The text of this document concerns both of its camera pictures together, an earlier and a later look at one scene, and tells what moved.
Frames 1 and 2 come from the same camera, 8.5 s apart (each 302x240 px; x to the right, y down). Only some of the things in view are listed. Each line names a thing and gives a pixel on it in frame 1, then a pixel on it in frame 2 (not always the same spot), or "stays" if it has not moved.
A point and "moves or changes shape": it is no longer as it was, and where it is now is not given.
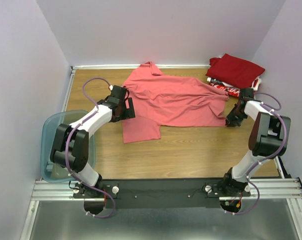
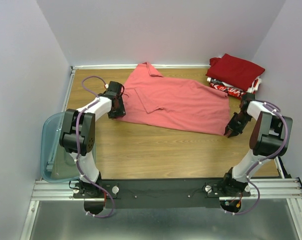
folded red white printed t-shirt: (232, 91) stays
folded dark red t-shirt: (231, 69) stays
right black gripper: (229, 119) to (235, 130)
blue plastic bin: (51, 122) stays
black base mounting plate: (155, 193) stays
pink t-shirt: (162, 99) moves or changes shape
